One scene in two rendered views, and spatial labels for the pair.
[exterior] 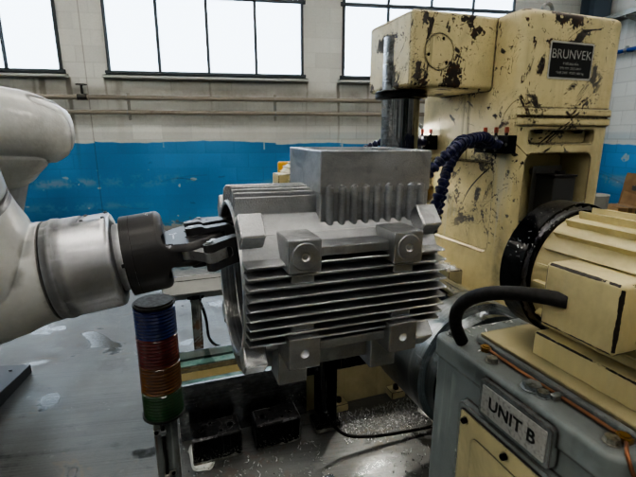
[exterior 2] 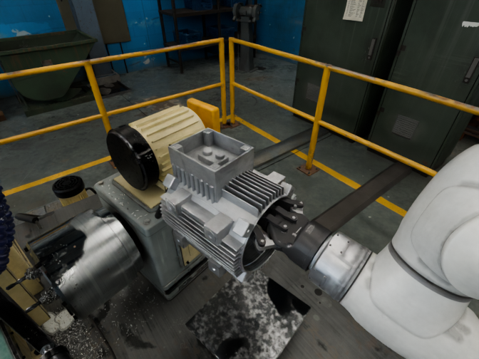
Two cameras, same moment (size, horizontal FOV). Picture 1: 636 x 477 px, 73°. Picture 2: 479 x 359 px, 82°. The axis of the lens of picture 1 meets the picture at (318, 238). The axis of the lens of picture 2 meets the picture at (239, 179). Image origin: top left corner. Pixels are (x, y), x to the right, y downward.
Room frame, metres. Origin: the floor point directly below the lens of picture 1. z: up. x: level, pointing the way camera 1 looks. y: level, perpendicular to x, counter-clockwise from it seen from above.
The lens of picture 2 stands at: (0.63, 0.35, 1.70)
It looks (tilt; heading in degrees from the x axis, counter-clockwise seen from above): 38 degrees down; 241
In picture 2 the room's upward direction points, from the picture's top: straight up
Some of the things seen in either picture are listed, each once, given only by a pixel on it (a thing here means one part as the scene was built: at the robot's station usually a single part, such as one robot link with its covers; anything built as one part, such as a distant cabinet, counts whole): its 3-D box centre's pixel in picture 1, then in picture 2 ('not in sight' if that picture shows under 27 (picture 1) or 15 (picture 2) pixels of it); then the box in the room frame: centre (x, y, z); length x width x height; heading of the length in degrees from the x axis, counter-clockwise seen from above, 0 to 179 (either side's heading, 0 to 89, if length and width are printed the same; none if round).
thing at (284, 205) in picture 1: (320, 268); (229, 209); (0.45, 0.00, 1.31); 0.20 x 0.19 x 0.19; 110
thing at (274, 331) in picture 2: not in sight; (249, 325); (0.42, 0.04, 0.86); 0.27 x 0.24 x 0.12; 20
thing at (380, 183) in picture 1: (356, 182); (212, 163); (0.47, -0.04, 1.41); 0.12 x 0.11 x 0.07; 110
